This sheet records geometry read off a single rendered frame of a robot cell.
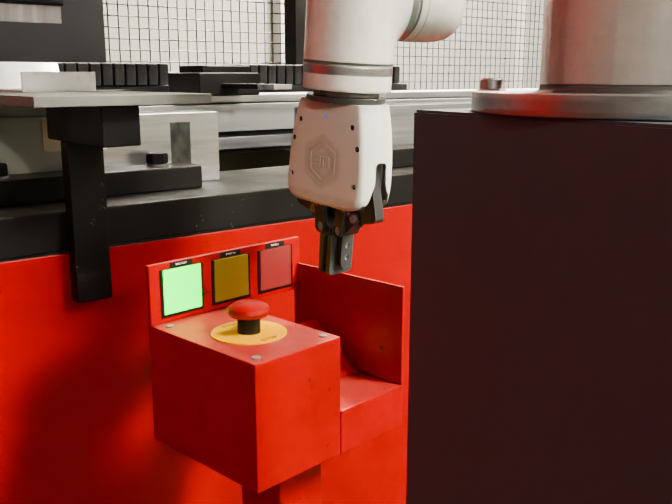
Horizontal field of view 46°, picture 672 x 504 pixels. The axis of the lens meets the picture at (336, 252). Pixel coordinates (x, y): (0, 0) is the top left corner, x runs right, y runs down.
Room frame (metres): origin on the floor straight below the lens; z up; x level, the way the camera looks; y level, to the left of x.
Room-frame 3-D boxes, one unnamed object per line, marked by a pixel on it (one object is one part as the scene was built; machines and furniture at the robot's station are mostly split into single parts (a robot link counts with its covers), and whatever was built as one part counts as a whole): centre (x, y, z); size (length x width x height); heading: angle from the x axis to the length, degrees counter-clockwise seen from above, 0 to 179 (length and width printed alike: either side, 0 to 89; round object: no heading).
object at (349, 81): (0.77, -0.01, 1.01); 0.09 x 0.08 x 0.03; 46
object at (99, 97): (0.87, 0.28, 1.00); 0.26 x 0.18 x 0.01; 40
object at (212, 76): (1.37, 0.17, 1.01); 0.26 x 0.12 x 0.05; 40
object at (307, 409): (0.76, 0.06, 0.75); 0.20 x 0.16 x 0.18; 136
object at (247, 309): (0.72, 0.08, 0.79); 0.04 x 0.04 x 0.04
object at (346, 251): (0.77, -0.01, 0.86); 0.03 x 0.03 x 0.07; 46
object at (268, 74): (1.78, 0.04, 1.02); 0.44 x 0.06 x 0.04; 130
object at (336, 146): (0.77, -0.01, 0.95); 0.10 x 0.07 x 0.11; 46
